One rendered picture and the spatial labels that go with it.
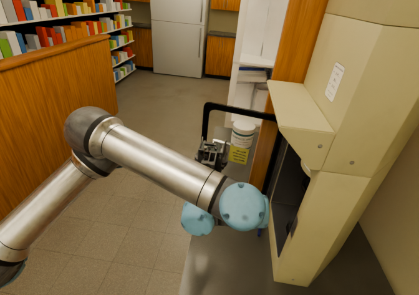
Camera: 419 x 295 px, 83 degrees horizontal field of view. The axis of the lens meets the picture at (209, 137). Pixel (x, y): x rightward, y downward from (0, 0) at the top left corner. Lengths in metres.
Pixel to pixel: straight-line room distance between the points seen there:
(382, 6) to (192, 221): 0.51
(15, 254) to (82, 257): 1.39
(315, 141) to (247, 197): 0.22
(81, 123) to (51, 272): 1.72
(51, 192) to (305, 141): 0.61
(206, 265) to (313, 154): 0.55
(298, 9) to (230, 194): 0.61
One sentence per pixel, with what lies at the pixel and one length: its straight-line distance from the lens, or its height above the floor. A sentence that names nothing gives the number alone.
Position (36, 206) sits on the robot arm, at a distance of 0.72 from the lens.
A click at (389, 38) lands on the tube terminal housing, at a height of 1.69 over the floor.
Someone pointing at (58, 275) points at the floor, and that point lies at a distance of 2.14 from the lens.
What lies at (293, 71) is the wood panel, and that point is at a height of 1.53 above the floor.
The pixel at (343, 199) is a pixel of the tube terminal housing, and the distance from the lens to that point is 0.66.
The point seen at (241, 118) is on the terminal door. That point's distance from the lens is 0.87.
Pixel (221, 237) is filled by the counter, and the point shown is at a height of 0.94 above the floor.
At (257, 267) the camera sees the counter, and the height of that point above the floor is 0.94.
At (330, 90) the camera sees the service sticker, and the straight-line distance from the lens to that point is 0.61.
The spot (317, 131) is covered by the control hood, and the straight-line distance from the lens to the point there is 0.53.
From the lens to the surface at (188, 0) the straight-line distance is 5.43.
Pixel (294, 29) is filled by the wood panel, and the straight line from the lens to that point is 0.83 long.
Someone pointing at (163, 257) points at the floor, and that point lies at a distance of 2.03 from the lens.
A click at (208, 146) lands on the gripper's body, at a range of 0.69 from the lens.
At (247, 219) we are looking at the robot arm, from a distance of 0.39.
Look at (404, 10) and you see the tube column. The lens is 0.51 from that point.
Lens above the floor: 1.73
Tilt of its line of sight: 32 degrees down
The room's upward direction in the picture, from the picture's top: 5 degrees clockwise
